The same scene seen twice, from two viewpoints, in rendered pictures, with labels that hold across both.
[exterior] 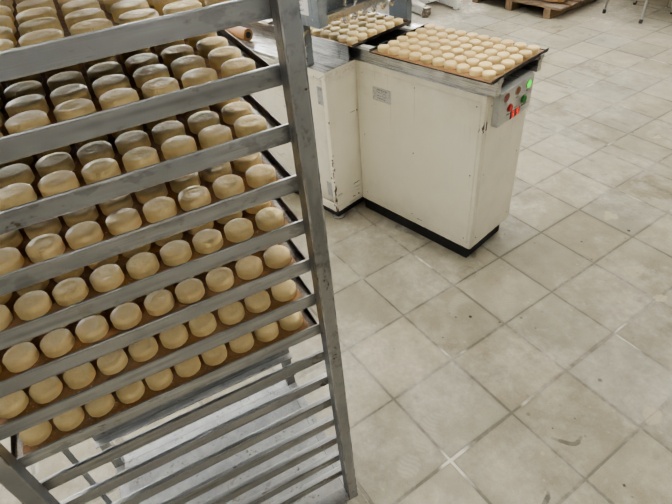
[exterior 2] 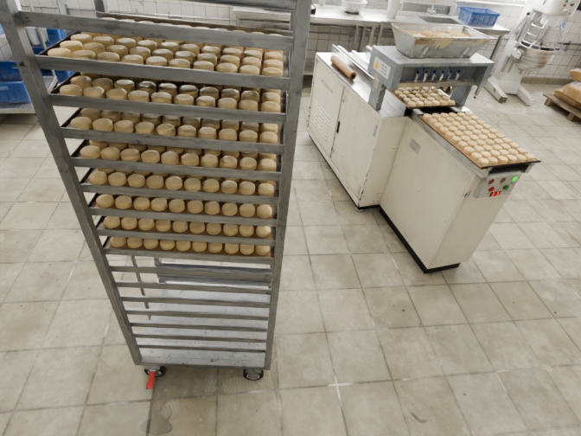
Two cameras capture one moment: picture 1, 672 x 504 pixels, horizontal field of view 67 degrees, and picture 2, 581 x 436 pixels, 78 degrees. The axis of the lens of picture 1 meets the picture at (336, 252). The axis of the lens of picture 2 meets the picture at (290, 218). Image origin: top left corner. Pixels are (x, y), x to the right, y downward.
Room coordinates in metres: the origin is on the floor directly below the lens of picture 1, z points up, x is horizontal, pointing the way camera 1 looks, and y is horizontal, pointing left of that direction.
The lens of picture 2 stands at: (-0.09, -0.27, 1.83)
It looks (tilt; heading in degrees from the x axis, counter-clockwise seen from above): 41 degrees down; 19
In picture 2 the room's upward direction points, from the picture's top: 7 degrees clockwise
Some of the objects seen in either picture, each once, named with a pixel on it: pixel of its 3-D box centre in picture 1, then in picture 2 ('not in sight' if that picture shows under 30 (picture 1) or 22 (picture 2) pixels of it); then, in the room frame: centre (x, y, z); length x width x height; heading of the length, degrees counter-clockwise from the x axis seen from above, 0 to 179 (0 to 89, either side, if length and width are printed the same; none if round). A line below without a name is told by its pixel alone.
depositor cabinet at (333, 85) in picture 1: (301, 99); (372, 127); (2.91, 0.11, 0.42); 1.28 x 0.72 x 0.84; 40
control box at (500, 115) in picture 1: (512, 99); (497, 184); (1.88, -0.76, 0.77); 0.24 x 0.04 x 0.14; 130
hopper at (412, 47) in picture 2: not in sight; (437, 42); (2.54, -0.20, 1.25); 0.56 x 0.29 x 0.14; 130
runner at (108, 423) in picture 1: (182, 384); (191, 253); (0.61, 0.32, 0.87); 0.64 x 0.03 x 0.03; 114
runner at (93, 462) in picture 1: (194, 410); (193, 270); (0.61, 0.32, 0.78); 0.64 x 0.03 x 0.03; 114
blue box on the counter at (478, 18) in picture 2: not in sight; (478, 16); (5.69, -0.50, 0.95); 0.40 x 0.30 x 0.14; 123
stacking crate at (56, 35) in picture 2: not in sight; (48, 30); (2.95, 3.89, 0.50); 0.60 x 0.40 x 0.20; 33
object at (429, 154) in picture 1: (435, 144); (437, 191); (2.16, -0.53, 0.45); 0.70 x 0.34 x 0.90; 40
